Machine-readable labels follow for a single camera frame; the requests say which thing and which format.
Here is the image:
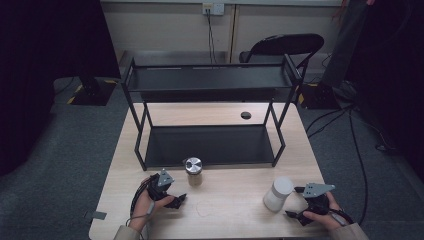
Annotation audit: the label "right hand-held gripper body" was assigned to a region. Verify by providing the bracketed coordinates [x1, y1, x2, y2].
[301, 182, 336, 221]

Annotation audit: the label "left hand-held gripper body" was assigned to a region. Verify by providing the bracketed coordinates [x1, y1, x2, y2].
[146, 168, 175, 202]

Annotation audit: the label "white plastic bottle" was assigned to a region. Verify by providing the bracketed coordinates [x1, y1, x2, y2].
[262, 176, 295, 213]

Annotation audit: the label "silver metal cup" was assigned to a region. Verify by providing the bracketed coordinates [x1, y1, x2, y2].
[183, 157, 204, 187]

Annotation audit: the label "black metal two-tier rack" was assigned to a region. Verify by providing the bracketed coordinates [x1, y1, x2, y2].
[120, 53, 304, 172]

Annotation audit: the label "person's left hand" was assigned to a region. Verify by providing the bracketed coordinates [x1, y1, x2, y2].
[129, 176, 176, 232]

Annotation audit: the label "person's right hand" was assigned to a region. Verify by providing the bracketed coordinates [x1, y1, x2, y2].
[303, 192, 351, 232]

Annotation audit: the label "grey tape strip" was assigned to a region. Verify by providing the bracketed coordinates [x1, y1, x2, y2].
[83, 210, 108, 221]

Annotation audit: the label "black stand base yellow tape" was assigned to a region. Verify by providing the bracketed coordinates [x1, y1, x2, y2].
[66, 77, 118, 107]
[295, 82, 342, 110]

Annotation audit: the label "dark curtain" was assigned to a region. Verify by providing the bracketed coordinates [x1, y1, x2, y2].
[344, 0, 424, 183]

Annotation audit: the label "black folding chair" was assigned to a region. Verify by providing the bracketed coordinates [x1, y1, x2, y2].
[239, 33, 325, 79]

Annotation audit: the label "black curtain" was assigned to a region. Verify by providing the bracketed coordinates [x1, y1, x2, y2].
[0, 0, 122, 177]

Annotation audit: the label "grey cable on left hand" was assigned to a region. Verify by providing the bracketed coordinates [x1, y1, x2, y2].
[125, 199, 156, 231]

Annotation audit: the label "black cable on right hand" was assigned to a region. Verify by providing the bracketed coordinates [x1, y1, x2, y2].
[329, 208, 355, 225]

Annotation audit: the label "long black floor cable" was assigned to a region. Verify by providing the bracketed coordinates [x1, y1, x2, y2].
[347, 109, 370, 226]

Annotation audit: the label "black cable from wall socket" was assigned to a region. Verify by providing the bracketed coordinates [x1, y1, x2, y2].
[205, 9, 218, 65]

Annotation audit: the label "grey stand post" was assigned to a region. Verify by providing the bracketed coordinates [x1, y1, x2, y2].
[321, 0, 372, 89]

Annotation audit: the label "white wall socket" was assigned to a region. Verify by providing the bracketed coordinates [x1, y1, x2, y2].
[202, 2, 225, 16]

